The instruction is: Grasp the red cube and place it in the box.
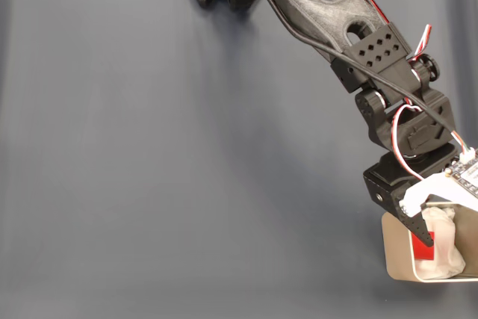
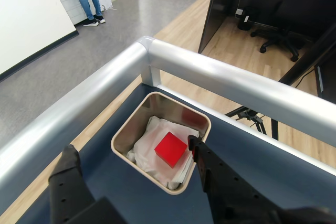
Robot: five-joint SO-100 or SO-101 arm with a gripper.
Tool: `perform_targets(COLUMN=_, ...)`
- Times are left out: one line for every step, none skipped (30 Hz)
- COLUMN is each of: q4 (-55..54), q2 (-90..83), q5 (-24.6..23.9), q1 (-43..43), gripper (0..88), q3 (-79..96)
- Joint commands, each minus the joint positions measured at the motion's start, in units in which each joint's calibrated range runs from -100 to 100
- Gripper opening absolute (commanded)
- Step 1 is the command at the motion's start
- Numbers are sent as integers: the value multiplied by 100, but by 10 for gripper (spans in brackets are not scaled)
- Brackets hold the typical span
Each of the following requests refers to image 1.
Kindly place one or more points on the camera circuit board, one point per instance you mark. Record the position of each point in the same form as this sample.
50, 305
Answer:
468, 177

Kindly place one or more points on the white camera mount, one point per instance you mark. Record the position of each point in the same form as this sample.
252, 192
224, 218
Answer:
440, 188

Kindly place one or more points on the dark blue-grey table mat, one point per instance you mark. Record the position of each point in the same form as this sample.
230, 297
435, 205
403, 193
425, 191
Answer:
149, 147

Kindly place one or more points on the beige rounded box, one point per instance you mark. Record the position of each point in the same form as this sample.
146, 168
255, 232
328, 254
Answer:
396, 255

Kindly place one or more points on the white crumpled cloth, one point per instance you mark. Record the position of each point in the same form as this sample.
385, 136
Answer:
448, 251

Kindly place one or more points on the red cube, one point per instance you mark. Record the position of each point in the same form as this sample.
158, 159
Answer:
424, 253

